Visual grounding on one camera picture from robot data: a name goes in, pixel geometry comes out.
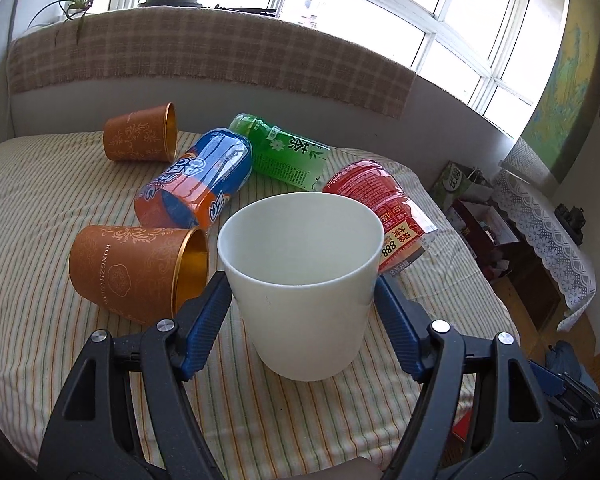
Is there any green tea bottle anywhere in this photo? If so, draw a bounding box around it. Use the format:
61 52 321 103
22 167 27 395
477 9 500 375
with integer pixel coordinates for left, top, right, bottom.
228 113 331 192

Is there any red open box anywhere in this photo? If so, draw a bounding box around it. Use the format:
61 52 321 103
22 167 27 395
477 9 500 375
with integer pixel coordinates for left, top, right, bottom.
452 199 520 263

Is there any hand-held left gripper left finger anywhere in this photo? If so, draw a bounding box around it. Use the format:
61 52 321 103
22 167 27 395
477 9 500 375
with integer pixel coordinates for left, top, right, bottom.
37 270 234 480

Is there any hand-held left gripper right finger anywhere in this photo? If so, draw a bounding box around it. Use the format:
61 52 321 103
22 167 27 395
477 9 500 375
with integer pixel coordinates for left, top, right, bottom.
374 275 567 480

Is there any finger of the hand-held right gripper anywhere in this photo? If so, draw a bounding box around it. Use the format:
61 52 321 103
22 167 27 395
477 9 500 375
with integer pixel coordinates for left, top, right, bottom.
530 362 600 436

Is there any lace covered side table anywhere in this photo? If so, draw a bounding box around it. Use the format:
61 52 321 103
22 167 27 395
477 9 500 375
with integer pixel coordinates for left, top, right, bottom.
495 169 597 332

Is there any wall map poster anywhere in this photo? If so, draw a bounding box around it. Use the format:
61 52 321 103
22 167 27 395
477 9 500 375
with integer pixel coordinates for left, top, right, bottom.
500 0 600 183

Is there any white cup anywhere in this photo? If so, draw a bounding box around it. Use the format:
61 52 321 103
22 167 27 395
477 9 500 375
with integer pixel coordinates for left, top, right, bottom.
217 191 385 382

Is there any dark figurine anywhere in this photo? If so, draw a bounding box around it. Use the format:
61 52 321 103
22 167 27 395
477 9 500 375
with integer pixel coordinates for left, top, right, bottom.
555 202 587 232

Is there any white window frame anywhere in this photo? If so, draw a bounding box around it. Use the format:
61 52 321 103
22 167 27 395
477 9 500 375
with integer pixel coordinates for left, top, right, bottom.
215 0 572 140

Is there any blue and orange bottle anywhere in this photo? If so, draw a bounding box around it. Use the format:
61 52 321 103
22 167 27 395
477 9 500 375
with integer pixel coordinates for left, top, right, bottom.
134 128 254 233

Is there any brown plaid cloth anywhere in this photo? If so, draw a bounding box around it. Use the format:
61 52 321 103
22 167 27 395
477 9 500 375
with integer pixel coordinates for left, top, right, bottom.
6 6 417 120

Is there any blue cloth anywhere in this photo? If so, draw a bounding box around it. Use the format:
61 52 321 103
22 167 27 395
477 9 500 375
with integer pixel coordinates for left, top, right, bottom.
547 341 587 377

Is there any small orange patterned cup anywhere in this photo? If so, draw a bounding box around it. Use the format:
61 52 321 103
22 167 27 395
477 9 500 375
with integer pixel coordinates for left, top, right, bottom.
103 102 178 163

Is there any green cardboard box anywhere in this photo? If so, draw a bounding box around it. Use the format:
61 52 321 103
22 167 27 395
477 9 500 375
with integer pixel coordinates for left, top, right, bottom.
429 161 494 211

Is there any large orange patterned cup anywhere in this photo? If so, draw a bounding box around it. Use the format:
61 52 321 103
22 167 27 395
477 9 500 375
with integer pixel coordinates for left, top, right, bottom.
69 225 210 326

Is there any red snack packet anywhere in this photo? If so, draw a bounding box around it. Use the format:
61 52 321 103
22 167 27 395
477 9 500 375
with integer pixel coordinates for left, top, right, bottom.
322 159 438 277

